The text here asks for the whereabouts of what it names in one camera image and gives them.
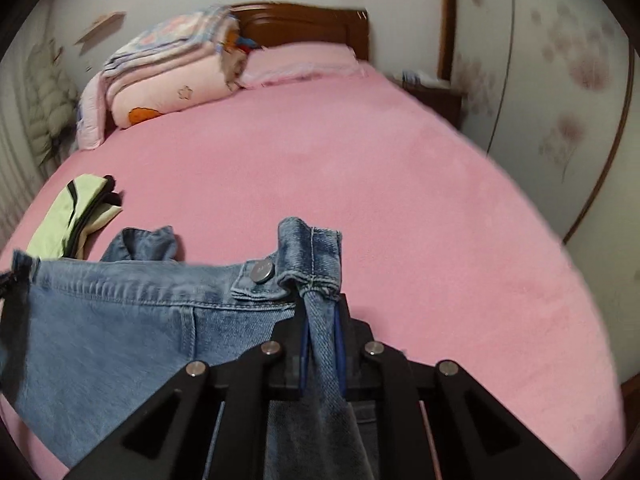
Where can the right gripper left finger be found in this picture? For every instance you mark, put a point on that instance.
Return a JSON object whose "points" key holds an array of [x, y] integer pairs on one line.
{"points": [[207, 422]]}

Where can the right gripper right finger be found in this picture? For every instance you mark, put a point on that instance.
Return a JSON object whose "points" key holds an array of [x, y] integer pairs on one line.
{"points": [[435, 421]]}

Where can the blue denim jeans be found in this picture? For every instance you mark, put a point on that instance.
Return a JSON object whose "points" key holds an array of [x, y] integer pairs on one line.
{"points": [[86, 343]]}

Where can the pink bed sheet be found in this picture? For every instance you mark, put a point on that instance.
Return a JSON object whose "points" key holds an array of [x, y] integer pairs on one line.
{"points": [[443, 254]]}

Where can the light green black garment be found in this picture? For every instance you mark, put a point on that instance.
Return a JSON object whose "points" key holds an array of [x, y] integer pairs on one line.
{"points": [[86, 205]]}

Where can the dark wooden nightstand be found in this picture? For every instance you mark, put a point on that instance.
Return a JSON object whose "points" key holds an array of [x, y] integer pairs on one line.
{"points": [[438, 96]]}

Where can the folded pink cartoon quilt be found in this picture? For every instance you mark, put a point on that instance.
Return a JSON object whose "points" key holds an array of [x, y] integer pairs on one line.
{"points": [[210, 78]]}

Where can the beige puffer jacket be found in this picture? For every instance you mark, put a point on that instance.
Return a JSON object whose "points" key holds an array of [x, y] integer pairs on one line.
{"points": [[51, 100]]}

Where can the pink pillow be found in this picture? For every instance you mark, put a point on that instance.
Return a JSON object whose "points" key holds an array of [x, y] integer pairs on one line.
{"points": [[297, 62]]}

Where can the sliding wardrobe door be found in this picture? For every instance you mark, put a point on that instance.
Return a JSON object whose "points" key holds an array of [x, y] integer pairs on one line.
{"points": [[546, 84]]}

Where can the folded floral blue blanket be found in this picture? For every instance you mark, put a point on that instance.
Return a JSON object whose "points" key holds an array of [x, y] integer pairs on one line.
{"points": [[203, 32]]}

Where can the dark wooden headboard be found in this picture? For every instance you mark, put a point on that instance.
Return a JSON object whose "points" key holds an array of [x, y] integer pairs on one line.
{"points": [[273, 24]]}

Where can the wooden wall shelf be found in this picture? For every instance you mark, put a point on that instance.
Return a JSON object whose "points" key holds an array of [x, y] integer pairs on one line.
{"points": [[99, 24]]}

